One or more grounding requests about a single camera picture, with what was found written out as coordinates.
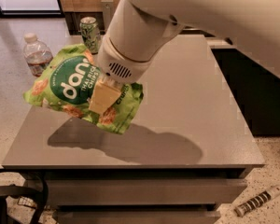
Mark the green rice chip bag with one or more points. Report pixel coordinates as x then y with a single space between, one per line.
67 84

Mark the white striped tube on floor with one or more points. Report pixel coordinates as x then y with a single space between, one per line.
257 201

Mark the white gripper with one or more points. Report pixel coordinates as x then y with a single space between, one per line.
119 61

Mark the green soda can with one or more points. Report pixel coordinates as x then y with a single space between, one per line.
90 34

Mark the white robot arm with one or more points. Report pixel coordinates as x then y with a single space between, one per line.
139 28

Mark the left metal wall bracket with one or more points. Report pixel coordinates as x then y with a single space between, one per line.
108 12

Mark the clear plastic water bottle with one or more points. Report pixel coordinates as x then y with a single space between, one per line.
37 54

